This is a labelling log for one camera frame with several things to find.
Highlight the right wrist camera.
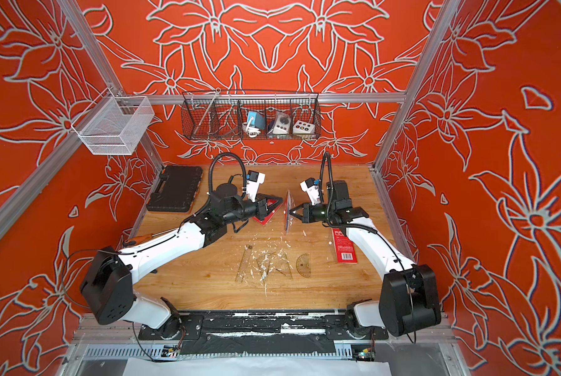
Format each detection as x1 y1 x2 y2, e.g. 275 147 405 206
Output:
300 178 321 205

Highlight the clear triangle ruler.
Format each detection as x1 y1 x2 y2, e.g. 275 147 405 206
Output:
269 251 292 279

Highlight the clear protractor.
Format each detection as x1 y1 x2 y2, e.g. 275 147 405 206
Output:
296 253 311 278

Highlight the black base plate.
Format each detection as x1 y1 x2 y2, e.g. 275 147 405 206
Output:
133 310 389 360

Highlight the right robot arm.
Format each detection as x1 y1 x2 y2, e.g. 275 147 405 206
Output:
288 152 442 342

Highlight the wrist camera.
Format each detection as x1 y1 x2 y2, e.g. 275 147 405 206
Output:
245 170 266 202
300 178 321 205

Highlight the orange handled screwdriver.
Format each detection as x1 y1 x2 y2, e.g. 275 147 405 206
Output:
122 233 163 248

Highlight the white mesh basket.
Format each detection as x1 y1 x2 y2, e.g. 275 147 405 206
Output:
72 97 155 156

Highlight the black tool case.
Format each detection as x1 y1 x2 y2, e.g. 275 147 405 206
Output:
146 164 203 213

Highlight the white grey device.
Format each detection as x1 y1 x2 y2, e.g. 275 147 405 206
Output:
267 112 291 136

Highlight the blue white box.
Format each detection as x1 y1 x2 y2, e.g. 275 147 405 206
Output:
246 111 266 130

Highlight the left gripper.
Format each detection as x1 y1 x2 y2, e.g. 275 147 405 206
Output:
223 193 284 227

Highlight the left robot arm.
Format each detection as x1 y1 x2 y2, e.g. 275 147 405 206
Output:
80 167 283 338

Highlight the black wire basket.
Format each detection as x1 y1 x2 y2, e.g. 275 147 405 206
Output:
180 90 322 141

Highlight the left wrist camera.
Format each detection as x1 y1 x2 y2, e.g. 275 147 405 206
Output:
245 170 266 202

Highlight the white dotted cube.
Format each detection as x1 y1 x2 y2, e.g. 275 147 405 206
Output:
292 120 315 137

